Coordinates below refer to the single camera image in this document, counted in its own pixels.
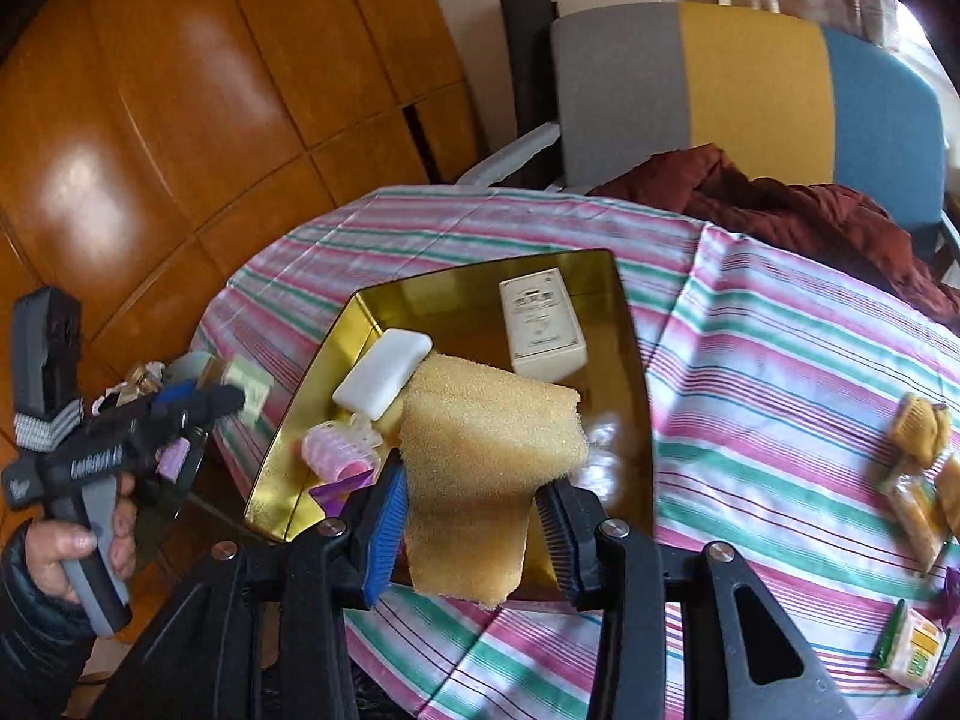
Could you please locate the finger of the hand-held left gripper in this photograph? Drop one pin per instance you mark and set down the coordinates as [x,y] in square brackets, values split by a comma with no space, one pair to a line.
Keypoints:
[214,401]
[180,391]

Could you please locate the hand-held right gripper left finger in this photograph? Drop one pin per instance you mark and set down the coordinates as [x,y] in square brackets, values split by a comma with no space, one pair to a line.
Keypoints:
[386,525]

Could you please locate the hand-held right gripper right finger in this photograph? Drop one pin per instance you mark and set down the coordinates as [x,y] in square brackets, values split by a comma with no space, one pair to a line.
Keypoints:
[559,540]

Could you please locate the small light green box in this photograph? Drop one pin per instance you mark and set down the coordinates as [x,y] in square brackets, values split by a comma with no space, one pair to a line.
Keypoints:
[251,384]

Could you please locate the purple packet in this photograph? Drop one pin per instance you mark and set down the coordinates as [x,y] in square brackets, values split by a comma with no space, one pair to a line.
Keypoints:
[341,491]
[952,589]

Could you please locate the pink hair roller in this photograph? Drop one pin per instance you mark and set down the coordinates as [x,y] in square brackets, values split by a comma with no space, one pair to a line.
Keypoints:
[337,451]

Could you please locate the large tan sponge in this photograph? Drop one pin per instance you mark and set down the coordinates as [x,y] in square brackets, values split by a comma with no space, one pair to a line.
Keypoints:
[480,465]

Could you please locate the gold tin box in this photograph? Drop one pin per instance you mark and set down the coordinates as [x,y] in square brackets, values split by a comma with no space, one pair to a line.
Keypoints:
[600,420]

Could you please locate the white soap bar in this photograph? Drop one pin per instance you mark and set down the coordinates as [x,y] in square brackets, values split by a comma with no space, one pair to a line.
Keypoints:
[379,371]

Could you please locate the white carton box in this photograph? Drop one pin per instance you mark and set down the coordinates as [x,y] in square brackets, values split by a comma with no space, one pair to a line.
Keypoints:
[544,322]

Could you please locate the green label sponge packet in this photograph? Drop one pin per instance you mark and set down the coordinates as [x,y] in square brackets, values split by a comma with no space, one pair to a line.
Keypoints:
[911,645]

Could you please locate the person's left forearm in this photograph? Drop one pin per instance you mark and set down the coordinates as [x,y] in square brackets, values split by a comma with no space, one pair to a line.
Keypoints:
[37,652]

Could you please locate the person's left hand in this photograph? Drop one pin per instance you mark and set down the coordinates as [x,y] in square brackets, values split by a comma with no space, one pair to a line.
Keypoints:
[67,547]

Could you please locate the gold capped bottle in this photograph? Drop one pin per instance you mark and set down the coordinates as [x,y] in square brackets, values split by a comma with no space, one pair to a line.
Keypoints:
[141,377]

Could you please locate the small pink block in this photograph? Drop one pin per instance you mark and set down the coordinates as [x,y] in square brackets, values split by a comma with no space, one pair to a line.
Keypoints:
[169,461]

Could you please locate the striped tablecloth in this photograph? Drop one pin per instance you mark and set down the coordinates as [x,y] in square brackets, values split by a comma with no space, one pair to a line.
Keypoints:
[750,405]

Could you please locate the wooden wardrobe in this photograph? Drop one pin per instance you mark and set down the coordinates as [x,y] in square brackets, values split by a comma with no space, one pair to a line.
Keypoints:
[187,127]

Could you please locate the dark red jacket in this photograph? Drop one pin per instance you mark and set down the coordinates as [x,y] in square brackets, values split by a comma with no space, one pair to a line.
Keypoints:
[787,210]

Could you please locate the grey yellow blue chair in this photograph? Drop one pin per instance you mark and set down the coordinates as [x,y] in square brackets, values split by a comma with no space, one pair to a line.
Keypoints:
[622,90]

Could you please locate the black rolled mat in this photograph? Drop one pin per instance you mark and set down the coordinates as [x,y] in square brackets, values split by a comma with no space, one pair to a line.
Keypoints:
[525,67]

